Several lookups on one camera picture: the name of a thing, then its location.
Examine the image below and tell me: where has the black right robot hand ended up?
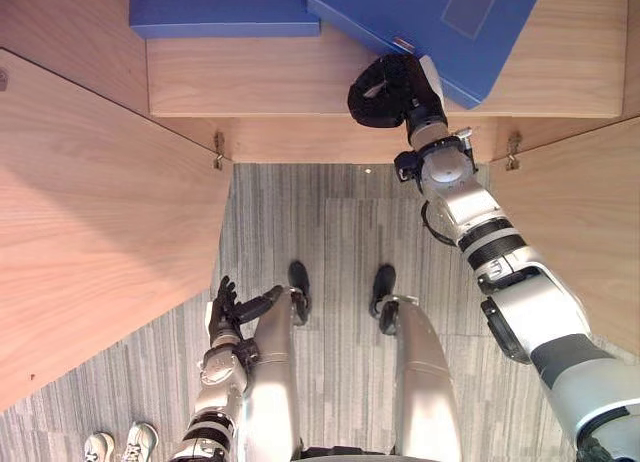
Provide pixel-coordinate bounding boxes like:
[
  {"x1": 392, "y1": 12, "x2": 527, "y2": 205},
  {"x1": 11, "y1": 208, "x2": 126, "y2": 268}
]
[{"x1": 347, "y1": 53, "x2": 448, "y2": 130}]

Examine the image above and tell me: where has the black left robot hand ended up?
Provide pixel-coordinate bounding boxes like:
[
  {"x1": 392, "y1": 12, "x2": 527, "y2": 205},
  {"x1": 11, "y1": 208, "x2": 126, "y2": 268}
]
[{"x1": 208, "y1": 275, "x2": 284, "y2": 344}]

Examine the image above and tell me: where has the blue folder with label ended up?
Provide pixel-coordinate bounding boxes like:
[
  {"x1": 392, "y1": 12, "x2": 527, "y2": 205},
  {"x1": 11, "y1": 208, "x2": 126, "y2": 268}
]
[{"x1": 306, "y1": 0, "x2": 546, "y2": 111}]

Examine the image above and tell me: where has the wooden cabinet door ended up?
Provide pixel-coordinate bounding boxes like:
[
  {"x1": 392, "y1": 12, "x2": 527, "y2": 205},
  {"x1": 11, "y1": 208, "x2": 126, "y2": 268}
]
[
  {"x1": 487, "y1": 115, "x2": 640, "y2": 356},
  {"x1": 0, "y1": 48, "x2": 236, "y2": 413}
]

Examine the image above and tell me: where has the plain blue folder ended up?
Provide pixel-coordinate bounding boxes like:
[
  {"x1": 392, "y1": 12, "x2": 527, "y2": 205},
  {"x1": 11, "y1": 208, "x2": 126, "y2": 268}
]
[{"x1": 128, "y1": 0, "x2": 322, "y2": 40}]

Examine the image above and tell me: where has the silver left robot leg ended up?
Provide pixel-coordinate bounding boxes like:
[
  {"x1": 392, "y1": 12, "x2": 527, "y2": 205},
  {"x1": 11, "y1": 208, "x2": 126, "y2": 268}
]
[{"x1": 239, "y1": 260, "x2": 312, "y2": 462}]

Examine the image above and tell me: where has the person's white shoe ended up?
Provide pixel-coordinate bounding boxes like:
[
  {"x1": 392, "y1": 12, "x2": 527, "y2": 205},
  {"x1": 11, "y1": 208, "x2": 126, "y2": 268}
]
[
  {"x1": 117, "y1": 421, "x2": 160, "y2": 462},
  {"x1": 82, "y1": 431, "x2": 116, "y2": 462}
]

